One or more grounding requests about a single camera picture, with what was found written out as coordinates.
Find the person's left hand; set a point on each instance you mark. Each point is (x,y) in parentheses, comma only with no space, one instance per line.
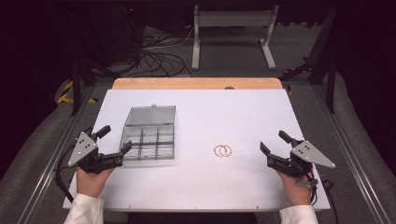
(91,183)

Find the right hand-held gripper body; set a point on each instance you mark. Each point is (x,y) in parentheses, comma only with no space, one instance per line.
(306,155)

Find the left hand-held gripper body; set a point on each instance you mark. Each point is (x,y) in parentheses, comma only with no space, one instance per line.
(83,148)

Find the person's right hand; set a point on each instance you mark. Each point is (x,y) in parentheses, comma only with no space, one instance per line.
(295,190)

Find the black tripod stand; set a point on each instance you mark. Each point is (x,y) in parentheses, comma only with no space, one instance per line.
(76,84)

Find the aluminium rail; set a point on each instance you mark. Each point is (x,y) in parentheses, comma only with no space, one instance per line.
(351,155)
(53,158)

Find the black metal stand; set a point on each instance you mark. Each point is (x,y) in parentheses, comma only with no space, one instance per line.
(323,65)

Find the white metal stand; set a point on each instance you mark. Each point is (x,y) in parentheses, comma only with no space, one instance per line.
(233,19)

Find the clear plastic compartment box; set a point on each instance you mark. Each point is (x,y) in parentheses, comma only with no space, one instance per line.
(149,133)

